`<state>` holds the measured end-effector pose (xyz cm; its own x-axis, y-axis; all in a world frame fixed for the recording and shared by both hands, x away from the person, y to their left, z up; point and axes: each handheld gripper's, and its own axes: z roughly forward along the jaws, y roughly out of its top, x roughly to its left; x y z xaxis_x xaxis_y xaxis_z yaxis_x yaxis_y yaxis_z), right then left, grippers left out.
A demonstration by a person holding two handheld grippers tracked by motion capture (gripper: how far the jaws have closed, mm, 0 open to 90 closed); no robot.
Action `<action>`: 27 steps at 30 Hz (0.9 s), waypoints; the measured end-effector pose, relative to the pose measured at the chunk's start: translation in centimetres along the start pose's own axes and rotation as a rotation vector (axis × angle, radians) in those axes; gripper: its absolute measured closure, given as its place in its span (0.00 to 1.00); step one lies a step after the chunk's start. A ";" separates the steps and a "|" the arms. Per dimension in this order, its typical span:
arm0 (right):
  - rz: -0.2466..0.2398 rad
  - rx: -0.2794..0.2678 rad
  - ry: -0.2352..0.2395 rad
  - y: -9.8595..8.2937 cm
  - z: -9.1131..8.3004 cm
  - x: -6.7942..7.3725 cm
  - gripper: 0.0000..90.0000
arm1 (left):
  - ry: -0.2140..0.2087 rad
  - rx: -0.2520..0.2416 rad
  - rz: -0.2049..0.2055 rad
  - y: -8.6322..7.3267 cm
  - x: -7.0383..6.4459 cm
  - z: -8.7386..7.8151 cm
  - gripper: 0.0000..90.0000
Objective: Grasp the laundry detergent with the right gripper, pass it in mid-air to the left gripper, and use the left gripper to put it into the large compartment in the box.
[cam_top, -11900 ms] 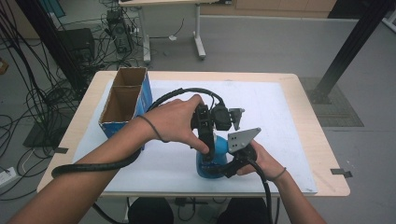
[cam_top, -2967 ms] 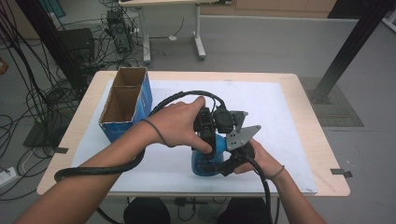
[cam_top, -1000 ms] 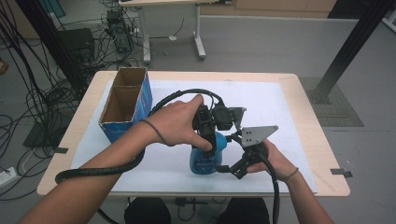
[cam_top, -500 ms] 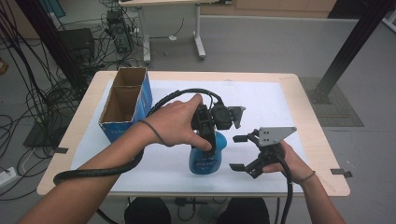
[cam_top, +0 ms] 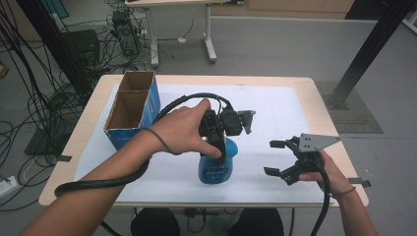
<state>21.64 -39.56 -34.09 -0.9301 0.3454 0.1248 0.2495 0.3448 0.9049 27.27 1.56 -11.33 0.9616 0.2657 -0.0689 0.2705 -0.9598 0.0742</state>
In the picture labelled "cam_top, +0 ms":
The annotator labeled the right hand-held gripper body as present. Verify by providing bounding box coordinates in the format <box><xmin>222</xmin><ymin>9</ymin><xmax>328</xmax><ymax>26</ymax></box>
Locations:
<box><xmin>287</xmin><ymin>133</ymin><xmax>341</xmax><ymax>177</ymax></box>

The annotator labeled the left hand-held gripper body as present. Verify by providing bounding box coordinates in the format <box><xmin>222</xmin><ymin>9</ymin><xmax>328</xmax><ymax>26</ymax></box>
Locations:
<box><xmin>199</xmin><ymin>107</ymin><xmax>257</xmax><ymax>146</ymax></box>

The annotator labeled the blue plastic bottle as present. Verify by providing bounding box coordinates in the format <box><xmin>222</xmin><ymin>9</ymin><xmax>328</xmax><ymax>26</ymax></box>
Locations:
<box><xmin>198</xmin><ymin>137</ymin><xmax>240</xmax><ymax>186</ymax></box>

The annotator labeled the person's right hand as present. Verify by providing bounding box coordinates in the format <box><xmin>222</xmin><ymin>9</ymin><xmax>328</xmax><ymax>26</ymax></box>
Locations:
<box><xmin>299</xmin><ymin>150</ymin><xmax>357</xmax><ymax>198</ymax></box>

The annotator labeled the person's left hand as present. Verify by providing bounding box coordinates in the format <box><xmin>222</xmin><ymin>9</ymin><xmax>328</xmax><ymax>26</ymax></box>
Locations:
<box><xmin>148</xmin><ymin>97</ymin><xmax>223</xmax><ymax>159</ymax></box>

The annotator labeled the white foam board mat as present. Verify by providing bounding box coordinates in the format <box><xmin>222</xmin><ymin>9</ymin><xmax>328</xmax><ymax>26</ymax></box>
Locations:
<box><xmin>73</xmin><ymin>84</ymin><xmax>334</xmax><ymax>202</ymax></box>

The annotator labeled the light wooden table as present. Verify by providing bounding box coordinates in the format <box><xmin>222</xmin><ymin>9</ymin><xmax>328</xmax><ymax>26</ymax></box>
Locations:
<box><xmin>38</xmin><ymin>74</ymin><xmax>370</xmax><ymax>208</ymax></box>

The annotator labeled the grey floor mat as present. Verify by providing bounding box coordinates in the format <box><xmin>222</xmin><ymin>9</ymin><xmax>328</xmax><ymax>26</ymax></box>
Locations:
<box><xmin>314</xmin><ymin>81</ymin><xmax>385</xmax><ymax>135</ymax></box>

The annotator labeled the person's right leg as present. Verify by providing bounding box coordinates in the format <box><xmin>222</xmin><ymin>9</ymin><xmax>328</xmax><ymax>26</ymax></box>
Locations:
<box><xmin>227</xmin><ymin>208</ymin><xmax>285</xmax><ymax>236</ymax></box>

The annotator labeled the person's leg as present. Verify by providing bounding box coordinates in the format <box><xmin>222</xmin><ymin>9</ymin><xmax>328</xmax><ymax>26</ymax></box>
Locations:
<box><xmin>131</xmin><ymin>207</ymin><xmax>181</xmax><ymax>236</ymax></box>
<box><xmin>227</xmin><ymin>208</ymin><xmax>285</xmax><ymax>236</ymax></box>

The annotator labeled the thin wrist band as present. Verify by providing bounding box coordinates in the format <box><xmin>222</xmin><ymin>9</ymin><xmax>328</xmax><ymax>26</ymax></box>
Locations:
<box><xmin>143</xmin><ymin>127</ymin><xmax>172</xmax><ymax>154</ymax></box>
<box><xmin>329</xmin><ymin>186</ymin><xmax>357</xmax><ymax>199</ymax></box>

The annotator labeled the white background desk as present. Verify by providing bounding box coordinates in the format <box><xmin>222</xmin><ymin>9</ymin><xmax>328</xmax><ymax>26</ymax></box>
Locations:
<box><xmin>124</xmin><ymin>0</ymin><xmax>245</xmax><ymax>69</ymax></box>

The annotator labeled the blue cardboard box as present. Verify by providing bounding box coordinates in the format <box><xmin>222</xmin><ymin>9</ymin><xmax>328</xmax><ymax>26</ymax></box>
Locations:
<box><xmin>103</xmin><ymin>70</ymin><xmax>162</xmax><ymax>152</ymax></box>

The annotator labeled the person's left leg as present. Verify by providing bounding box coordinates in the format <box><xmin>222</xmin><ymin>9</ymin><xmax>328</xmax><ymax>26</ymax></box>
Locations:
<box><xmin>131</xmin><ymin>207</ymin><xmax>181</xmax><ymax>236</ymax></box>

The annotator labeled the wooden cabinet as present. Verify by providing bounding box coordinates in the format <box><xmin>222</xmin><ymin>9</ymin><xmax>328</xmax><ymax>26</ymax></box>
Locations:
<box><xmin>210</xmin><ymin>0</ymin><xmax>356</xmax><ymax>20</ymax></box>

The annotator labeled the black computer tower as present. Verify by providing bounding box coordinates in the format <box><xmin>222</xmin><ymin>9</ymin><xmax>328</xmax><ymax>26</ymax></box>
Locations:
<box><xmin>111</xmin><ymin>9</ymin><xmax>141</xmax><ymax>57</ymax></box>

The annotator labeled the black equipment box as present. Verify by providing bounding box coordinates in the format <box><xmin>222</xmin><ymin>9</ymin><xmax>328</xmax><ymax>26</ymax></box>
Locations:
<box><xmin>60</xmin><ymin>29</ymin><xmax>101</xmax><ymax>64</ymax></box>

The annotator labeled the white power strip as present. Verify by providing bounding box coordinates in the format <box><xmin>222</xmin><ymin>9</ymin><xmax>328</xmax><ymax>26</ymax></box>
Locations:
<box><xmin>0</xmin><ymin>175</ymin><xmax>20</xmax><ymax>200</ymax></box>

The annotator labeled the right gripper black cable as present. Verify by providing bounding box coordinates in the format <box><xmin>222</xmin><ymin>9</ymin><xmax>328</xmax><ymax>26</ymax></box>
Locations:
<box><xmin>309</xmin><ymin>162</ymin><xmax>331</xmax><ymax>236</ymax></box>

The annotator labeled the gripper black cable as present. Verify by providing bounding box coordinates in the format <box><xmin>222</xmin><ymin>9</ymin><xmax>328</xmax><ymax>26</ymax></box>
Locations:
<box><xmin>309</xmin><ymin>162</ymin><xmax>331</xmax><ymax>236</ymax></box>
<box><xmin>53</xmin><ymin>92</ymin><xmax>234</xmax><ymax>199</ymax></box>

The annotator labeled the black metal post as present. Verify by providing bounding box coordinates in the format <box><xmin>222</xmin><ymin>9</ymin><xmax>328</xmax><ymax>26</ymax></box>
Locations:
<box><xmin>16</xmin><ymin>0</ymin><xmax>93</xmax><ymax>96</ymax></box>
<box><xmin>324</xmin><ymin>0</ymin><xmax>417</xmax><ymax>111</ymax></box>

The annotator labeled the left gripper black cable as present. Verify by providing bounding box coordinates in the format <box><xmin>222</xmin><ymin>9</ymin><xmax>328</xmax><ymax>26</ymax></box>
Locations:
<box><xmin>53</xmin><ymin>92</ymin><xmax>234</xmax><ymax>199</ymax></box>

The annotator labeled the tangle of black cables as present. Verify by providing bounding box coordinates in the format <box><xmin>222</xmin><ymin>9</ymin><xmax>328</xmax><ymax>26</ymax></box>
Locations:
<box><xmin>0</xmin><ymin>0</ymin><xmax>149</xmax><ymax>212</ymax></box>

